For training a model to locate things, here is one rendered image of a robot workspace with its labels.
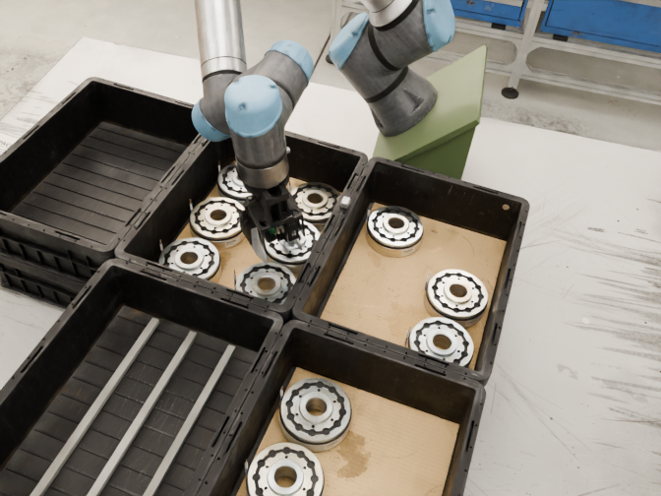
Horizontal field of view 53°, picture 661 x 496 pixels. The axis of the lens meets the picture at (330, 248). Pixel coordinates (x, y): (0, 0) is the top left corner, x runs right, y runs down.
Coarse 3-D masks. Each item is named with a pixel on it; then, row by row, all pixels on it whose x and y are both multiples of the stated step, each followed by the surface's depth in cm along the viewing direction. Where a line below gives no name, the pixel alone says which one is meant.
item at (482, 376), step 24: (408, 168) 121; (360, 192) 115; (480, 192) 118; (504, 192) 118; (336, 240) 107; (312, 288) 100; (504, 288) 104; (504, 312) 100; (360, 336) 95; (432, 360) 93
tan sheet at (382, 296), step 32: (448, 224) 125; (352, 256) 118; (384, 256) 119; (416, 256) 119; (448, 256) 120; (480, 256) 120; (352, 288) 114; (384, 288) 114; (416, 288) 114; (352, 320) 109; (384, 320) 109; (416, 320) 110; (480, 320) 111
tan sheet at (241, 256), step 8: (216, 184) 129; (288, 184) 130; (296, 184) 130; (216, 192) 127; (184, 232) 120; (320, 232) 122; (176, 240) 118; (232, 248) 118; (240, 248) 118; (248, 248) 118; (224, 256) 117; (232, 256) 117; (240, 256) 117; (248, 256) 117; (256, 256) 117; (224, 264) 115; (232, 264) 116; (240, 264) 116; (248, 264) 116; (224, 272) 114; (232, 272) 114; (240, 272) 114; (224, 280) 113; (232, 280) 113
